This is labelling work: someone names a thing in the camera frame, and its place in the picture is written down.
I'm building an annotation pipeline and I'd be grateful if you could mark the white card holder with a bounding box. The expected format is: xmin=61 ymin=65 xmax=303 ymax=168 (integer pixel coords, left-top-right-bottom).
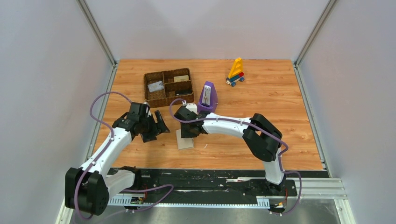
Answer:
xmin=176 ymin=129 xmax=194 ymax=150

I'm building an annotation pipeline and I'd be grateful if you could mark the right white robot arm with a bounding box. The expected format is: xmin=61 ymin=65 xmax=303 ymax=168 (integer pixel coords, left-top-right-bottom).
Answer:
xmin=171 ymin=106 xmax=286 ymax=185

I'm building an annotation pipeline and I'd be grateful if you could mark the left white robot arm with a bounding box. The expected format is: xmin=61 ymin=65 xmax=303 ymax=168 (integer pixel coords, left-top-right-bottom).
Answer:
xmin=65 ymin=102 xmax=170 ymax=216

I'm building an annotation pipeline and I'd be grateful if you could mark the grey card in basket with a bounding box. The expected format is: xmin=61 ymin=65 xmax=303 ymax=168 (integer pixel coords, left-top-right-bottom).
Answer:
xmin=147 ymin=81 xmax=164 ymax=92

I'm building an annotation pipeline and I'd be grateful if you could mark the beige card in basket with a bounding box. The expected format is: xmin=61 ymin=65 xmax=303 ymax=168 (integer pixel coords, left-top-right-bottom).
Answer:
xmin=173 ymin=75 xmax=190 ymax=82

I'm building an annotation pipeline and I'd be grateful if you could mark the purple metronome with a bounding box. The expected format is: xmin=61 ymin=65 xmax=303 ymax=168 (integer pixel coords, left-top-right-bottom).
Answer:
xmin=197 ymin=81 xmax=218 ymax=112

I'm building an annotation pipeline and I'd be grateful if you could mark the brown wicker divided basket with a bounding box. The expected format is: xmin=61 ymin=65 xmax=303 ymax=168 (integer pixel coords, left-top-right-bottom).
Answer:
xmin=143 ymin=68 xmax=194 ymax=108

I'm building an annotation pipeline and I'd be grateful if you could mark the colourful toy block car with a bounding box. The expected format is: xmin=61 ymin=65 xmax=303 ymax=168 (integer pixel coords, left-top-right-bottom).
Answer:
xmin=226 ymin=57 xmax=245 ymax=87

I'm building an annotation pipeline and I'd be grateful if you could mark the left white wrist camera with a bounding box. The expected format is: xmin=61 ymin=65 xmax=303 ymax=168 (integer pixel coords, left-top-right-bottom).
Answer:
xmin=144 ymin=102 xmax=152 ymax=117

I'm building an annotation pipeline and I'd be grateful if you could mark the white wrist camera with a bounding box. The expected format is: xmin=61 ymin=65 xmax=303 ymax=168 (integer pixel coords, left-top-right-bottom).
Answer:
xmin=144 ymin=102 xmax=152 ymax=117
xmin=185 ymin=103 xmax=198 ymax=114

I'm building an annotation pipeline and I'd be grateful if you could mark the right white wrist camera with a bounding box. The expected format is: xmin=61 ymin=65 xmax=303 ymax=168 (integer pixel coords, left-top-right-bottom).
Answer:
xmin=185 ymin=103 xmax=198 ymax=114

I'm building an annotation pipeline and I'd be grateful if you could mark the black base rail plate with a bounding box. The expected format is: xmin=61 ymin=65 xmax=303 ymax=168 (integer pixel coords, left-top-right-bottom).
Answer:
xmin=106 ymin=168 xmax=297 ymax=205

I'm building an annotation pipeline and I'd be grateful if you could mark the white slotted cable duct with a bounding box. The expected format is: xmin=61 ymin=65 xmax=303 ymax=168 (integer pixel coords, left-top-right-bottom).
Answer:
xmin=108 ymin=197 xmax=270 ymax=208

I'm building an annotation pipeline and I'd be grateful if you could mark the left aluminium frame post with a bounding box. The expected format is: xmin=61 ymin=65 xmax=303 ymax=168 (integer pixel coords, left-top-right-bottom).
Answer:
xmin=76 ymin=0 xmax=118 ymax=67

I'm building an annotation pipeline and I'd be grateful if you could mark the aluminium frame post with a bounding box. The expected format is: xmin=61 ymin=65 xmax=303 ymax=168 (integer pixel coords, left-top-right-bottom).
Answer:
xmin=76 ymin=0 xmax=118 ymax=67
xmin=294 ymin=0 xmax=338 ymax=67

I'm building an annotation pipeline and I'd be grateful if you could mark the right aluminium frame post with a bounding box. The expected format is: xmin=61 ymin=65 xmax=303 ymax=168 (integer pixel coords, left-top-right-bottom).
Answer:
xmin=294 ymin=0 xmax=338 ymax=67

